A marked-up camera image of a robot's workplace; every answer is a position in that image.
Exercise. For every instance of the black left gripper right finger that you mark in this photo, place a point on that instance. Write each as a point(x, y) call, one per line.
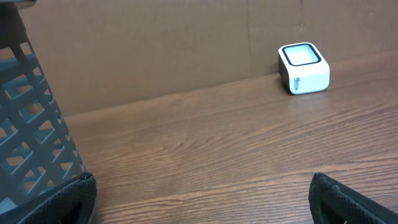
point(332, 202)

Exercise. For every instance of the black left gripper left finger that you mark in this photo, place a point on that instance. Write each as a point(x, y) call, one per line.
point(74, 201)

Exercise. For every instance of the white barcode scanner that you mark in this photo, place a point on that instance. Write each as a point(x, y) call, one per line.
point(303, 68)

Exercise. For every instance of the grey plastic mesh basket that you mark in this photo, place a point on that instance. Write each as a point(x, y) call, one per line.
point(37, 149)

